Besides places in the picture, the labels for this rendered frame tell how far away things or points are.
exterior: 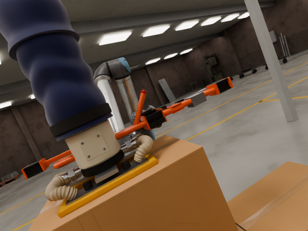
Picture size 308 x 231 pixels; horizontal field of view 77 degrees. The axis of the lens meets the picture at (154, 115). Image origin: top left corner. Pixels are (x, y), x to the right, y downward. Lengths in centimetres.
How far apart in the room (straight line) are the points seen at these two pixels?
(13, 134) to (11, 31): 1373
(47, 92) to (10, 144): 1373
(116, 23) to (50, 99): 615
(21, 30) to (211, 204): 82
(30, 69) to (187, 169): 60
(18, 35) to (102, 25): 582
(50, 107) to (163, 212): 49
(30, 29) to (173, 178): 63
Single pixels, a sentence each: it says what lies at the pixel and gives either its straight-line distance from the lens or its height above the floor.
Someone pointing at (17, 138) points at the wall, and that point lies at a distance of 1442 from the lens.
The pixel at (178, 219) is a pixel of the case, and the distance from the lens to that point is 70.
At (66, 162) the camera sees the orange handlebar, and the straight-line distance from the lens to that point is 77.
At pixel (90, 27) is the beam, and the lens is 635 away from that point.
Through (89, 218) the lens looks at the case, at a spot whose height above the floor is 104.
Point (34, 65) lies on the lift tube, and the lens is 73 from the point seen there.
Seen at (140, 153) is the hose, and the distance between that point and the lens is 68.
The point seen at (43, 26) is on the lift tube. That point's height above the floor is 162.
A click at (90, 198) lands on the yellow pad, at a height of 108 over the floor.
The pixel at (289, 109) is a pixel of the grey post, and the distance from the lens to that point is 382.
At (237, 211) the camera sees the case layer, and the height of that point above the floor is 54.
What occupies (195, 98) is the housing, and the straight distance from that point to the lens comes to 85.
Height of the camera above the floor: 129
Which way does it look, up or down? 6 degrees down
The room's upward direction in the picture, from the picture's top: 23 degrees counter-clockwise
